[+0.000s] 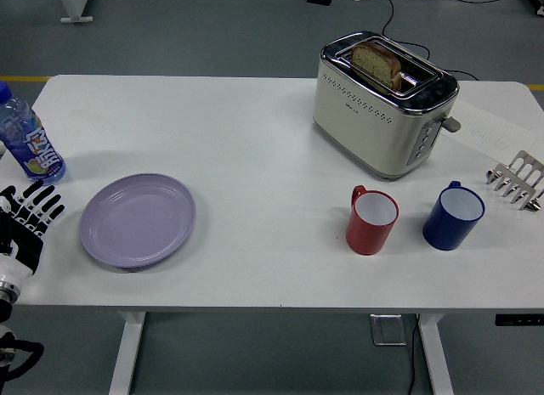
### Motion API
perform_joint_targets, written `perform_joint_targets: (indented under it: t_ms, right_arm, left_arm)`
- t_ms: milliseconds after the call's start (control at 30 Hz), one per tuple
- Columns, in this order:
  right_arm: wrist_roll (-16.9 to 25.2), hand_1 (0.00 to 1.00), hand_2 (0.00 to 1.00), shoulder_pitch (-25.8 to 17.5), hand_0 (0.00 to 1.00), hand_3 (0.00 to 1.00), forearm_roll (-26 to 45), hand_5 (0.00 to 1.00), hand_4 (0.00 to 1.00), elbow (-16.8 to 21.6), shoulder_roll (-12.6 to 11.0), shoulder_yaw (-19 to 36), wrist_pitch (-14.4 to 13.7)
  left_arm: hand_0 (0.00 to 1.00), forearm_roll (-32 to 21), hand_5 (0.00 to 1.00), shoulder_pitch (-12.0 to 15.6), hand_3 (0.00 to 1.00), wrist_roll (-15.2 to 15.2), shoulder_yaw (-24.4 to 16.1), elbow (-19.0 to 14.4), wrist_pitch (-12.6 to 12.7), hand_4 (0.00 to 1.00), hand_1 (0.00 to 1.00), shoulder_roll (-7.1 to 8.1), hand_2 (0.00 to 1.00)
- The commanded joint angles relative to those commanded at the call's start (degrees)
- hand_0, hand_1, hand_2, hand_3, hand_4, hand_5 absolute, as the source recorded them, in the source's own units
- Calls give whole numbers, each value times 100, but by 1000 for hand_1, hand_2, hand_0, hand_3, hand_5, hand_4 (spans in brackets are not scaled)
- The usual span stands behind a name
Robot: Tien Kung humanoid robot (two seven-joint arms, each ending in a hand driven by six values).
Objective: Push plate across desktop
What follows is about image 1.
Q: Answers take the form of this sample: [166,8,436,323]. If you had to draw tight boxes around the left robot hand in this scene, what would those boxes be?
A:
[0,180,67,288]

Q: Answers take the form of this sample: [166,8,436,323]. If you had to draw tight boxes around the purple plate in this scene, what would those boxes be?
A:
[79,172,197,271]

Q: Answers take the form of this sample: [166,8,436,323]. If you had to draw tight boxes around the silver floor socket plate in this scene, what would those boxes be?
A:
[369,313,408,347]

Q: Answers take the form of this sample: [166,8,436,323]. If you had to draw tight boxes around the blue drink bottle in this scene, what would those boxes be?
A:
[0,80,68,184]

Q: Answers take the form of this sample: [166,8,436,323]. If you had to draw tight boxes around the white stand foot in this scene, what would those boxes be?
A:
[54,0,95,24]

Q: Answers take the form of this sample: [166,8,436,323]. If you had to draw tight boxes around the red mug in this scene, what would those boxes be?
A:
[345,183,400,257]

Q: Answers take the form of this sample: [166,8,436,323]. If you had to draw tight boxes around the cream and chrome toaster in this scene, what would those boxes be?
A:
[312,29,462,183]

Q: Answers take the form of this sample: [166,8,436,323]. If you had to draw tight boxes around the bread slice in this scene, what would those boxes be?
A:
[349,40,403,92]

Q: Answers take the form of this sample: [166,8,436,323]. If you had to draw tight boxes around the blue mug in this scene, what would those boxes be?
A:
[422,180,486,251]

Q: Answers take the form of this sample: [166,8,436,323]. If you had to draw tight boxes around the white paper sheet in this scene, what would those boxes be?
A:
[441,98,537,162]

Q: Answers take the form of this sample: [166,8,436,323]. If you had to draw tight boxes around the black desk control panel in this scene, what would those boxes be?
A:
[495,313,544,327]

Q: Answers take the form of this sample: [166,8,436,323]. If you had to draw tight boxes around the silver metal rack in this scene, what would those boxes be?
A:
[485,150,544,212]

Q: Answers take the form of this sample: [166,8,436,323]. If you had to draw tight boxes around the black cable under table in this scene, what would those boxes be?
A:
[406,313,422,395]

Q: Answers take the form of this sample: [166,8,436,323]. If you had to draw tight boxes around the black toaster power cable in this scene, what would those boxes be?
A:
[376,0,480,82]

